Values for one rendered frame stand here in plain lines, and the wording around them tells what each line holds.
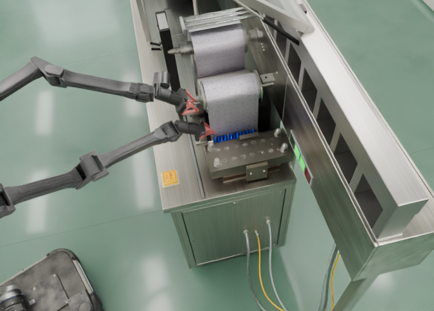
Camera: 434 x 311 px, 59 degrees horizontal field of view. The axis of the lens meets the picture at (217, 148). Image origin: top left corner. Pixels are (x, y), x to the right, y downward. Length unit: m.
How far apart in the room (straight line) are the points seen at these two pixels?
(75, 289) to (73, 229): 0.59
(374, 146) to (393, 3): 3.82
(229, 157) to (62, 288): 1.32
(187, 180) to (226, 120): 0.35
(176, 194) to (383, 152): 1.07
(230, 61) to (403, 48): 2.61
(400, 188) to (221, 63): 1.12
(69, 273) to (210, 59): 1.54
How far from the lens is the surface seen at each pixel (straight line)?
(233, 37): 1.84
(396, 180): 1.06
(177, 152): 2.02
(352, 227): 1.31
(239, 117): 1.82
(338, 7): 4.66
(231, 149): 1.83
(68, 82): 1.72
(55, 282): 2.60
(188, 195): 1.86
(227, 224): 2.13
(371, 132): 1.14
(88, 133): 3.50
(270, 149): 1.84
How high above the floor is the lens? 2.49
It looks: 53 degrees down
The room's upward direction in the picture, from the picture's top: 6 degrees counter-clockwise
